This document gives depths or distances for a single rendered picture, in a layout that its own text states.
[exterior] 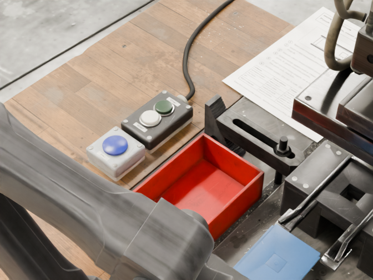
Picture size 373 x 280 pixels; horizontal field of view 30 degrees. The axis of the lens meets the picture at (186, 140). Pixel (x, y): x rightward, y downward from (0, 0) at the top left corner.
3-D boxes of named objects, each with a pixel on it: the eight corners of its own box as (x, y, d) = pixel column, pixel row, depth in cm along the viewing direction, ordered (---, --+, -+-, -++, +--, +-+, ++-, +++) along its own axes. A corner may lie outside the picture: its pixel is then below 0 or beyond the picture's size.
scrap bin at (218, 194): (87, 256, 99) (82, 231, 95) (202, 157, 112) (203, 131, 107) (147, 306, 94) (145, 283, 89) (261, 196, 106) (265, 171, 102)
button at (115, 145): (97, 152, 110) (96, 144, 109) (116, 138, 112) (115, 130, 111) (115, 165, 108) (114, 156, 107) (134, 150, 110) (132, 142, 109)
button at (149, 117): (137, 125, 114) (137, 116, 113) (150, 115, 115) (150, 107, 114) (150, 134, 113) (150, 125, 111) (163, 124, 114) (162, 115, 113)
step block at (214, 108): (203, 142, 114) (204, 103, 107) (215, 132, 115) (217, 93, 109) (234, 162, 111) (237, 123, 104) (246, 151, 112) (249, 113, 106)
